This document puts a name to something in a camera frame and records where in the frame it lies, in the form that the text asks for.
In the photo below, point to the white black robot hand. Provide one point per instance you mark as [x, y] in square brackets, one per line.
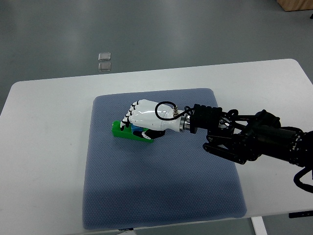
[156, 117]

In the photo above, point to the blue toy block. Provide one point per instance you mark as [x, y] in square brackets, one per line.
[136, 129]

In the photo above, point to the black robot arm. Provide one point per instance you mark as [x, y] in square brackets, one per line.
[242, 138]

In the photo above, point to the green four-stud toy block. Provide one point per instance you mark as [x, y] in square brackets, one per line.
[126, 133]

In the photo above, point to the blue-grey foam mat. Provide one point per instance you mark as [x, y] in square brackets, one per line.
[131, 184]

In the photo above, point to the upper metal floor plate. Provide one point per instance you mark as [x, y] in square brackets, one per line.
[104, 56]

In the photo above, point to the white table leg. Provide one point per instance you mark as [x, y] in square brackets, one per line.
[258, 225]

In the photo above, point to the wooden furniture corner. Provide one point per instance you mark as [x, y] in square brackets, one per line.
[295, 5]

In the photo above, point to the black table control box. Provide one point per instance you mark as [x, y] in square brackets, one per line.
[300, 214]

